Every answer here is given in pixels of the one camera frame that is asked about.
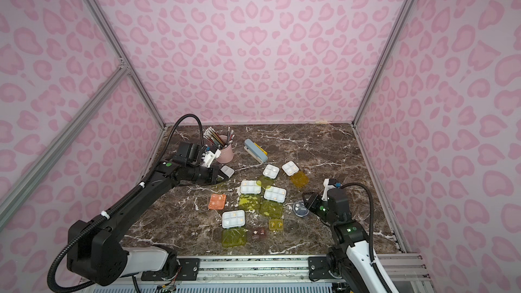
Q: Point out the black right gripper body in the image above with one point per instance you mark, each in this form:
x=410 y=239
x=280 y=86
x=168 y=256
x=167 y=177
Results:
x=311 y=203

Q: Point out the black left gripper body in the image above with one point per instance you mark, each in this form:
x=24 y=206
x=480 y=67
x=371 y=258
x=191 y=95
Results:
x=214 y=173

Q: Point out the white pillbox green lid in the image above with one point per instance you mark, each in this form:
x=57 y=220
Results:
x=273 y=202
x=229 y=172
x=234 y=233
x=270 y=173
x=250 y=192

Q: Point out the small yellow pillbox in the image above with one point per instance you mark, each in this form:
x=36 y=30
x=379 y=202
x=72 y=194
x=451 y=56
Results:
x=276 y=225

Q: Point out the small dark red pillbox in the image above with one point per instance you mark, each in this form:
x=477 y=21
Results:
x=259 y=234

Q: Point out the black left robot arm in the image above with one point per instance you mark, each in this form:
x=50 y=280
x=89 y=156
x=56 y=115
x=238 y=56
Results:
x=95 y=251

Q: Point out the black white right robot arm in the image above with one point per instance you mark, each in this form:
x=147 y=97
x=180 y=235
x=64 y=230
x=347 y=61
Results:
x=352 y=257

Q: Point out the pink pencil cup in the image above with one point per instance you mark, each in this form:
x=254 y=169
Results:
x=226 y=155

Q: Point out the white pillbox yellow lid far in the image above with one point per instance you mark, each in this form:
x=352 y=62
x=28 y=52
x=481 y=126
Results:
x=297 y=177

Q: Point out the orange square pillbox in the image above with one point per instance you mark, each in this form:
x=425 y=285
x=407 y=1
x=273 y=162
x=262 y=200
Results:
x=217 y=202

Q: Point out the coloured pencils bundle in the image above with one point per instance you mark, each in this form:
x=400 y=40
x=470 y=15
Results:
x=220 y=141

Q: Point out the blue grey stapler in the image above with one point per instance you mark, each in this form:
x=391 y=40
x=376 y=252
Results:
x=255 y=151

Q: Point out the white pillbox green lid back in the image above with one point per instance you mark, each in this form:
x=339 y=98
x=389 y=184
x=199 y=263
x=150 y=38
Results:
x=270 y=173

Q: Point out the white pillbox green lid front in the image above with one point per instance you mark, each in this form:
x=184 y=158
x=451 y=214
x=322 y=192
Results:
x=234 y=233

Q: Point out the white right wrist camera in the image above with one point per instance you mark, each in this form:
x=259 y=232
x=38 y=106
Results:
x=328 y=185

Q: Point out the aluminium front rail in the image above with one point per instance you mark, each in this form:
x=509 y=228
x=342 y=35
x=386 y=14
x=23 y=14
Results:
x=249 y=273

